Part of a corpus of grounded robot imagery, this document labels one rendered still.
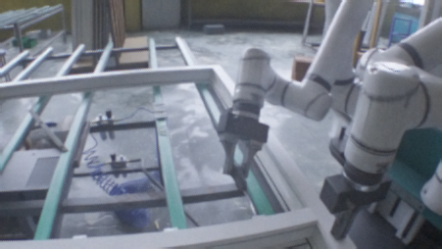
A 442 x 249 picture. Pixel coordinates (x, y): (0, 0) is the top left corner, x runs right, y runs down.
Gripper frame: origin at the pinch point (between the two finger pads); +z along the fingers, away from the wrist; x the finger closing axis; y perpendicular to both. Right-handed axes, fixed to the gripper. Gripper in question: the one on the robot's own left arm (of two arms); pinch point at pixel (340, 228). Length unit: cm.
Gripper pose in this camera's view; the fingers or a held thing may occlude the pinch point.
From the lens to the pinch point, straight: 63.6
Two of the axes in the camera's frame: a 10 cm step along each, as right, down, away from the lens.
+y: 2.4, 4.7, -8.5
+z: -0.4, 8.8, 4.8
